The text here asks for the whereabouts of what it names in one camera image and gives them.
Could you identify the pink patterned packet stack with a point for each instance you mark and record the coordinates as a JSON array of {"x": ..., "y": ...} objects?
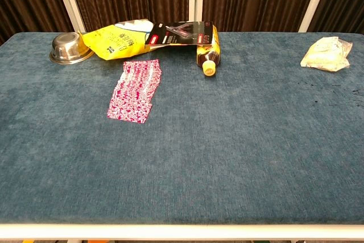
[{"x": 139, "y": 80}]

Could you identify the brown tea bottle yellow cap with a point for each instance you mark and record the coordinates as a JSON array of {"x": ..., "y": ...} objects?
[{"x": 209, "y": 58}]

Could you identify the blue velvet table cloth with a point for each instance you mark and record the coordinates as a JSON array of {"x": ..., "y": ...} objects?
[{"x": 227, "y": 146}]

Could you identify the black cardboard product package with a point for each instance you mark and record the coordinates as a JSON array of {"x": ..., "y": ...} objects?
[{"x": 182, "y": 33}]

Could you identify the yellow snack bag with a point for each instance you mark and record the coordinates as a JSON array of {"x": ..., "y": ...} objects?
[{"x": 119, "y": 41}]

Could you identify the stainless steel bowl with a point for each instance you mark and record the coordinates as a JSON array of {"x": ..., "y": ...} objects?
[{"x": 68, "y": 46}]

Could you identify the clear plastic food packet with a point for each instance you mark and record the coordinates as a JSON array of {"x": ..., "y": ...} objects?
[{"x": 327, "y": 53}]

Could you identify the white table frame edge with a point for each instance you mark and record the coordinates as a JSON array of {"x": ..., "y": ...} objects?
[{"x": 182, "y": 231}]

